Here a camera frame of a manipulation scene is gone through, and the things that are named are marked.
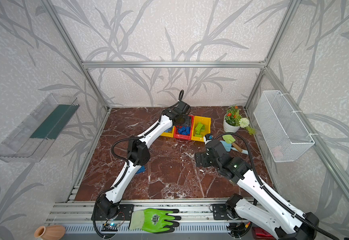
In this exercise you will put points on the green lego brick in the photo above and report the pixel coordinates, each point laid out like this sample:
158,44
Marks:
199,129

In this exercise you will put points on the green black work glove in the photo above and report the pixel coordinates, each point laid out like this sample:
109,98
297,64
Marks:
156,221

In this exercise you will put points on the yellow bin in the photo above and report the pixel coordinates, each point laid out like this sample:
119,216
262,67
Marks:
204,120
169,133

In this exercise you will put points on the light blue lego front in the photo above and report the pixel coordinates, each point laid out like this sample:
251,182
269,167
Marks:
169,130

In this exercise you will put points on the green spatula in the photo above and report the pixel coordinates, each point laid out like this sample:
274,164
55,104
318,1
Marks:
229,139

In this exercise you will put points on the potted flower plant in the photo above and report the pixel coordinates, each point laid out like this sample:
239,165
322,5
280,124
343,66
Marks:
233,121

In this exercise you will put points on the white wire basket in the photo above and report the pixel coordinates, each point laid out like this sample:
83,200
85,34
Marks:
285,134

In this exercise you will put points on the left yellow bin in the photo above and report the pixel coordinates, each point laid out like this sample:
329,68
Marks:
169,133

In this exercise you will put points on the red bin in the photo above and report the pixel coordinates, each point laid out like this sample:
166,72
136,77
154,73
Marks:
189,120

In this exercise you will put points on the right yellow bin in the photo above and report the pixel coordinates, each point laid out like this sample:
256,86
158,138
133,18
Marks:
204,120

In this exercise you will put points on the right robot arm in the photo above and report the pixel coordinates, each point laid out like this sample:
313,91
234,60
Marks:
276,216

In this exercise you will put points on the light blue spatula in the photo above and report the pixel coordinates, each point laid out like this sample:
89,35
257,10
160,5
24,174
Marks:
229,147

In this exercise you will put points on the terracotta vase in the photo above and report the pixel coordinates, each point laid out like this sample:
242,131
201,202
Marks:
55,232

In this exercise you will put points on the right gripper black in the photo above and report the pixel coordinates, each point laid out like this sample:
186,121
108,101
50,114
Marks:
201,159

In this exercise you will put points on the red metallic bottle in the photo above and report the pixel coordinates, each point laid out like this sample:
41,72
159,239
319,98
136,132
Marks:
260,234

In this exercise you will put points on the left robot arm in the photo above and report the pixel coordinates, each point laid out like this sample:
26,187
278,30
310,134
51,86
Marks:
107,202

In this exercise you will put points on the dark blue lego brick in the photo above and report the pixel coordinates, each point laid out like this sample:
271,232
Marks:
182,130

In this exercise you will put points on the clear acrylic shelf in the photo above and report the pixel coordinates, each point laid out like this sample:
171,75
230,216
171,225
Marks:
31,140

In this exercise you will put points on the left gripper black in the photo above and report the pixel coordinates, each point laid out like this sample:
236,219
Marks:
185,123

